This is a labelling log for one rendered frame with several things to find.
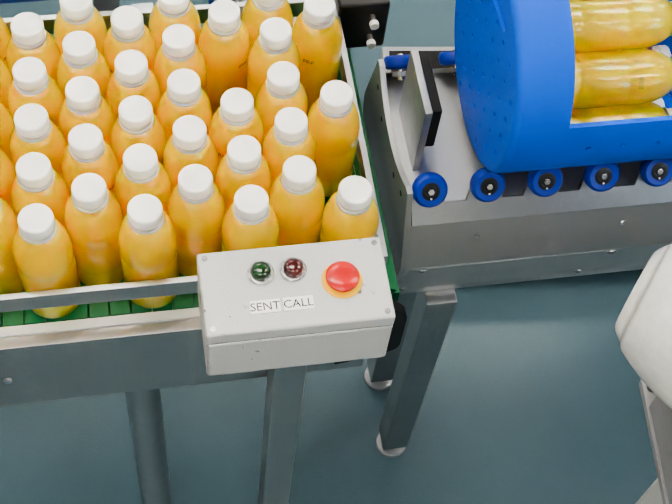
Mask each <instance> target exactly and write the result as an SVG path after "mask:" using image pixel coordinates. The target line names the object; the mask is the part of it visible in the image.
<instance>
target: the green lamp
mask: <svg viewBox="0 0 672 504"><path fill-rule="evenodd" d="M250 274H251V276H252V278H254V279H255V280H257V281H264V280H266V279H268V278H269V277H270V275H271V268H270V266H269V264H268V263H266V262H264V261H257V262H255V263H254V264H253V265H252V266H251V269H250Z"/></svg>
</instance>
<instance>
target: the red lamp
mask: <svg viewBox="0 0 672 504"><path fill-rule="evenodd" d="M303 270H304V266H303V263H302V262H301V260H299V259H297V258H290V259H288V260H286V261H285V263H284V265H283V271H284V273H285V274H286V275H287V276H288V277H291V278H296V277H299V276H300V275H301V274H302V273H303Z"/></svg>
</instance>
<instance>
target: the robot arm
mask: <svg viewBox="0 0 672 504"><path fill-rule="evenodd" d="M615 331H616V334H617V336H618V339H619V341H620V348H621V351H622V353H623V354H624V356H625V357H626V359H627V361H628V362H629V364H630V365H631V366H632V368H633V369H634V370H635V372H636V373H637V374H638V376H639V377H640V378H641V379H642V381H643V382H644V383H645V384H646V385H647V386H648V387H649V388H650V389H651V390H652V392H653V393H654V394H655V395H656V396H657V397H659V398H660V399H661V400H662V401H663V402H664V403H665V404H666V405H667V406H669V407H670V408H671V409H672V243H671V244H669V245H666V246H664V247H662V248H659V249H658V250H656V251H655V252H654V253H653V255H652V256H651V258H650V259H649V261H648V263H647V265H646V266H645V268H644V270H643V272H642V274H641V275H640V277H639V279H638V281H637V283H636V284H635V286H634V288H633V290H632V292H631V294H630V296H629V297H628V299H627V301H626V303H625V305H624V307H623V309H622V311H621V313H620V315H619V317H618V319H617V321H616V324H615Z"/></svg>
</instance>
